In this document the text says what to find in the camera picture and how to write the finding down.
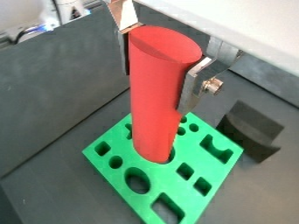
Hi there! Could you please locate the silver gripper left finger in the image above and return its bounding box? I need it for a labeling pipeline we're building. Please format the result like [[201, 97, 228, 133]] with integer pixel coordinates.
[[106, 0, 141, 75]]

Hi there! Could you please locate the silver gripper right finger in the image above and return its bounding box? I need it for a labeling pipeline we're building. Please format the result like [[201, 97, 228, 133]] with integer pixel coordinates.
[[176, 37, 242, 116]]

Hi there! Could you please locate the red oval cylinder peg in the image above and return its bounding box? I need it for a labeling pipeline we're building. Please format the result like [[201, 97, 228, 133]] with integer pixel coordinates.
[[128, 25, 201, 163]]

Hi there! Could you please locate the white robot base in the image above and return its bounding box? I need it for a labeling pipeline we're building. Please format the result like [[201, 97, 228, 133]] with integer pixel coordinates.
[[0, 0, 101, 45]]

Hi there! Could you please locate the black arch-shaped block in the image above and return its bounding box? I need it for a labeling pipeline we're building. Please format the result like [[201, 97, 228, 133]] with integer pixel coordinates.
[[216, 101, 284, 163]]

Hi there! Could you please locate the green shape sorter board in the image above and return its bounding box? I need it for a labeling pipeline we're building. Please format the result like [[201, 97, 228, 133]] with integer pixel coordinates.
[[82, 113, 242, 224]]

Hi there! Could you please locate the black cable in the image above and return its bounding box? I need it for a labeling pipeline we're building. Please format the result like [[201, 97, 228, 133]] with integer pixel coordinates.
[[12, 24, 48, 45]]

